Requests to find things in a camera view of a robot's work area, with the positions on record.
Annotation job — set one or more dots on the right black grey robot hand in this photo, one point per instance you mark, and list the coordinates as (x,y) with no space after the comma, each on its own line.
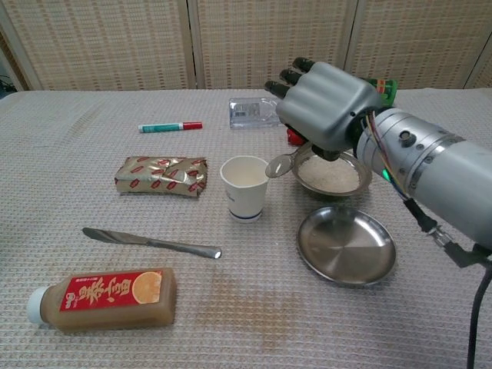
(326,107)

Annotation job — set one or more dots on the metal table knife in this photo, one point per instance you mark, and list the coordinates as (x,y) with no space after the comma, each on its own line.
(153,243)

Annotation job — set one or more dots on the green red marker pen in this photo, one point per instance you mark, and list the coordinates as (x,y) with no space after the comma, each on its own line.
(165,127)

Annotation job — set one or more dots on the small metal spoon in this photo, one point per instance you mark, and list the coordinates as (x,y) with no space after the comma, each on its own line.
(277,167)

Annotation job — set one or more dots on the bamboo folding screen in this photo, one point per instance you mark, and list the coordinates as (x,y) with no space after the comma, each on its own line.
(115,38)

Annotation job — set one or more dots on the white paper cup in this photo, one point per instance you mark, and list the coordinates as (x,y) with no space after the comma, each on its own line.
(244,192)

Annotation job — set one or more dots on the steel bowl with rice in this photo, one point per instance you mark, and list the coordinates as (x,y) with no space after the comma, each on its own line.
(330,177)

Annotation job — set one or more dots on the green chips can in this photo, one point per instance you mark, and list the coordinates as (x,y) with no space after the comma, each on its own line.
(388,92)

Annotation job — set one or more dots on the clear plastic water bottle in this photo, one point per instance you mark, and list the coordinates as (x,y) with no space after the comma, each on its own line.
(250,113)

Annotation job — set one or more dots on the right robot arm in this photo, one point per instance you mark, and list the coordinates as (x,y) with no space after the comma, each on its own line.
(442,169)

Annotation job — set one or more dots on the silver snack packet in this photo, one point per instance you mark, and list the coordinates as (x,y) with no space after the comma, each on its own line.
(161,177)

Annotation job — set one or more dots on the empty steel plate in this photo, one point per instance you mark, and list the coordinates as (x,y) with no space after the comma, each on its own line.
(346,246)

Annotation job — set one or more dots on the black sauce bottle red cap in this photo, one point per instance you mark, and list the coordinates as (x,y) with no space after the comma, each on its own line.
(294,137)

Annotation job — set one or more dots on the brown drink bottle red label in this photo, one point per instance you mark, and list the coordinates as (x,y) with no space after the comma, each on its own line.
(107,300)

